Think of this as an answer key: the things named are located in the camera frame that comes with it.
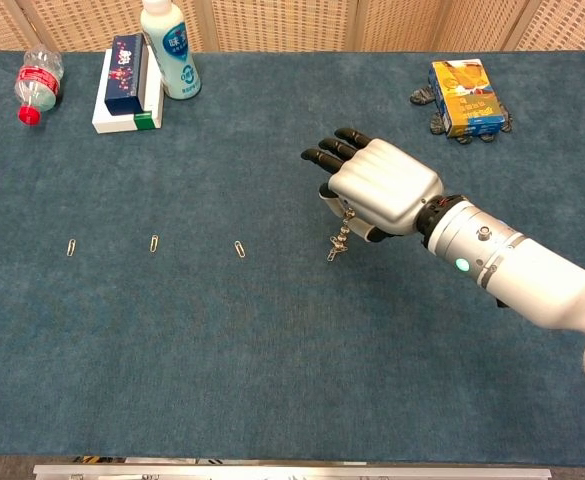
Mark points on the woven rattan folding screen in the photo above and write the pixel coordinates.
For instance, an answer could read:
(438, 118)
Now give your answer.
(282, 25)

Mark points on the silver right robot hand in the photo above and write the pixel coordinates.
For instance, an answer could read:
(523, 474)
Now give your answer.
(387, 185)

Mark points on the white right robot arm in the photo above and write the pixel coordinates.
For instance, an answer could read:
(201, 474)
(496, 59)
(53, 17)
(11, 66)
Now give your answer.
(522, 270)

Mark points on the white flat box green corner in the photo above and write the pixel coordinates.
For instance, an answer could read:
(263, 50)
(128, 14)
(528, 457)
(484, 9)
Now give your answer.
(122, 123)

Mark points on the dark blue printed carton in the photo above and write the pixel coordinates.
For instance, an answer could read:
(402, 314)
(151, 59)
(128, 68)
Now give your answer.
(124, 75)

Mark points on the aluminium profile rail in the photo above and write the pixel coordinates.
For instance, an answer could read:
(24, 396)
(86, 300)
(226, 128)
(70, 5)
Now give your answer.
(292, 472)

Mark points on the clear plastic bottle red cap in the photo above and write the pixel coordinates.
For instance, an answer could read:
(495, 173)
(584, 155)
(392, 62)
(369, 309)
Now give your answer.
(39, 80)

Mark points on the white light-blue drink bottle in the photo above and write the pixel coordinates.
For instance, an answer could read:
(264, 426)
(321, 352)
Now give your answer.
(174, 60)

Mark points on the silver paper clip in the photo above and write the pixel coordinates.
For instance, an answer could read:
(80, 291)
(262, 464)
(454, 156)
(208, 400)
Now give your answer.
(341, 246)
(338, 242)
(240, 249)
(332, 255)
(71, 247)
(154, 243)

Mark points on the teal felt table cover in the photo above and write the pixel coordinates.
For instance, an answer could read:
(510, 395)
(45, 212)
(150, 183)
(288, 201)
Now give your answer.
(222, 350)

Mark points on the grey knitted glove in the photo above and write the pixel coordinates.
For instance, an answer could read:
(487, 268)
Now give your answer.
(422, 95)

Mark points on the yellow snack box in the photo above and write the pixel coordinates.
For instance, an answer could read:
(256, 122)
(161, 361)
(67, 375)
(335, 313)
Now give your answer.
(467, 95)

